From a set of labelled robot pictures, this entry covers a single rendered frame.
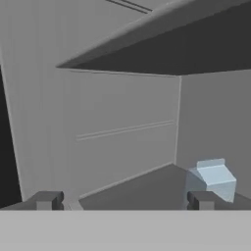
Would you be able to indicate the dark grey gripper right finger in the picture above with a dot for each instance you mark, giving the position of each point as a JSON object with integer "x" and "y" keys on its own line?
{"x": 202, "y": 198}

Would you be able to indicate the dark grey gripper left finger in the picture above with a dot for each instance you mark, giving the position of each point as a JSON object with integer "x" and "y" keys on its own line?
{"x": 49, "y": 198}

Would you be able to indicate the pale blue milk carton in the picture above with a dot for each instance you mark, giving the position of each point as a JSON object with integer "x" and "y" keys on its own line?
{"x": 214, "y": 178}

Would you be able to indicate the grey fridge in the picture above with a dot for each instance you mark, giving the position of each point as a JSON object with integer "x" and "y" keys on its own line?
{"x": 114, "y": 130}

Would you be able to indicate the grey fridge shelf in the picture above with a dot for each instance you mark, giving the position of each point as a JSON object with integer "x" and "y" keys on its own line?
{"x": 170, "y": 42}

